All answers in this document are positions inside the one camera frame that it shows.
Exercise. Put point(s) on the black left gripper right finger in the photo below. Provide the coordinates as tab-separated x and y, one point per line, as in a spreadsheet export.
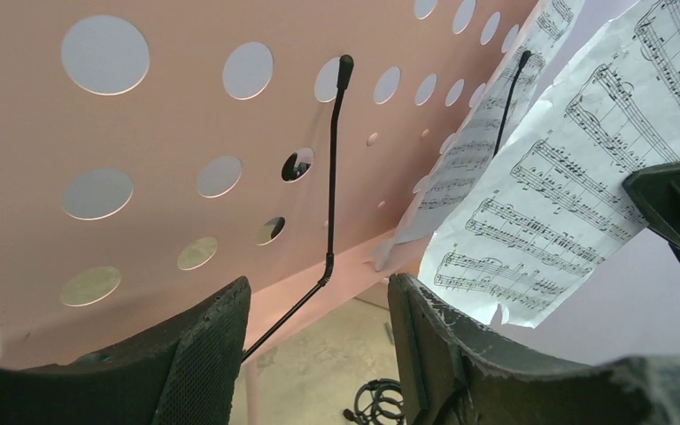
455	370

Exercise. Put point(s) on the black mini microphone tripod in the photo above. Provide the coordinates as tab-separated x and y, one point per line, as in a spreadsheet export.
378	402

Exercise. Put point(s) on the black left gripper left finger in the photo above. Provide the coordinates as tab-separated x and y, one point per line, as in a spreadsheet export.
180	371

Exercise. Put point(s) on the sheet music paper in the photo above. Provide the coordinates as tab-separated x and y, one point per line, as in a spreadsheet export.
551	207
497	107

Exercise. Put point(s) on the pink folding music stand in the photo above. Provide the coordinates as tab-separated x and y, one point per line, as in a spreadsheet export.
151	152

